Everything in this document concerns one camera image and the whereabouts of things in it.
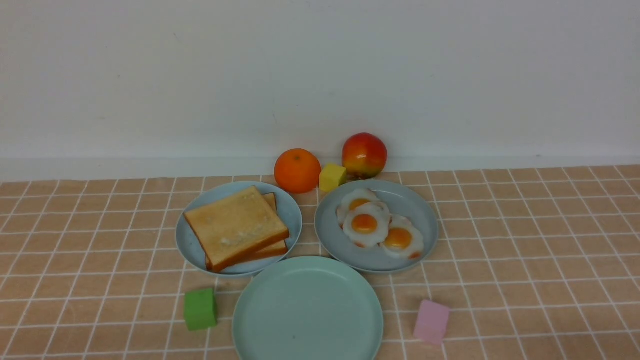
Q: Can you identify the orange fruit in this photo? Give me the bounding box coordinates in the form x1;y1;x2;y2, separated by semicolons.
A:
274;148;322;194

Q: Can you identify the light blue plate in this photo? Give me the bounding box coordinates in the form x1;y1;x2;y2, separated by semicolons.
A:
175;181;303;278

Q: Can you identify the red yellow apple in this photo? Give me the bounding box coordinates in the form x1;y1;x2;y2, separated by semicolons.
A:
342;132;388;180

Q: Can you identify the mint green plate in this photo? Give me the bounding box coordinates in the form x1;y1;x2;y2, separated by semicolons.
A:
231;256;384;360

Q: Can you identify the tan checkered tablecloth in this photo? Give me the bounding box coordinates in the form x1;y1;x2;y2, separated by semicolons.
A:
0;165;640;360

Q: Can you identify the grey-blue plate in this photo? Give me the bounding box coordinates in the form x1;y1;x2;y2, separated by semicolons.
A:
315;179;439;273

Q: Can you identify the pink cube block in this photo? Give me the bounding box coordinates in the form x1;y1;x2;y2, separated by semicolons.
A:
413;300;450;347

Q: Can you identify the green cube block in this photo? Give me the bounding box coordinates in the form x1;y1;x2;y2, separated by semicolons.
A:
183;288;218;332

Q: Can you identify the fried egg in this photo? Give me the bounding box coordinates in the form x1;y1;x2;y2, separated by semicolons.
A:
380;214;425;260
336;187;380;228
342;201;391;249

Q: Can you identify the yellow cube block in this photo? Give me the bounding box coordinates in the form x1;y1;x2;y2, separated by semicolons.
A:
318;162;348;193

